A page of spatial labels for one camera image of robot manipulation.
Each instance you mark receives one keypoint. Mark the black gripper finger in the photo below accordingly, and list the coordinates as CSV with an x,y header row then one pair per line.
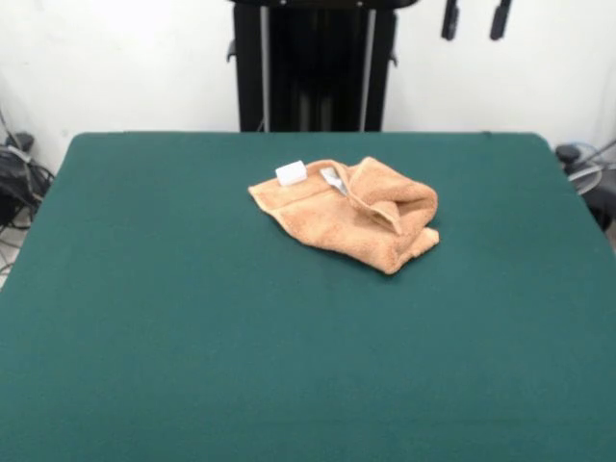
x,y
500,19
450,19

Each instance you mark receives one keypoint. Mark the tan terry towel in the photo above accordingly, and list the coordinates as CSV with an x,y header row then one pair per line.
x,y
337,226

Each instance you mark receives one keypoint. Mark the dark green tablecloth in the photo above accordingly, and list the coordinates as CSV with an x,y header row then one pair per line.
x,y
192,337

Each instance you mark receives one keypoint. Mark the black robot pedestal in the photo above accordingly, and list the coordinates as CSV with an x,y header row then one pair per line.
x,y
317,72

